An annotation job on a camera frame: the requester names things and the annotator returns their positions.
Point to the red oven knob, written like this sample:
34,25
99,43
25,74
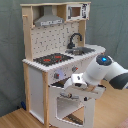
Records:
56,75
74,69

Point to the right red oven knob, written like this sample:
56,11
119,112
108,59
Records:
74,69

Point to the wooden toy kitchen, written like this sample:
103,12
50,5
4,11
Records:
45,40

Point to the black toy faucet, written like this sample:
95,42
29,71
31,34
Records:
73,39

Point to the white oven door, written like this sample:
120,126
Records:
60,107

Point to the black stovetop red burners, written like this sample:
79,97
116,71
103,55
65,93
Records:
52,59

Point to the grey metal sink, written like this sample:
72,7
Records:
79,51

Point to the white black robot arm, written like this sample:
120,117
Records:
101,67

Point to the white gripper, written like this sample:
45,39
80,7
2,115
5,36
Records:
77,85

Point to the grey range hood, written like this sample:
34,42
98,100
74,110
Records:
48,18

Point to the left red oven knob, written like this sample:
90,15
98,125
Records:
56,75

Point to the toy microwave with door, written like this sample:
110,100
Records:
78,11

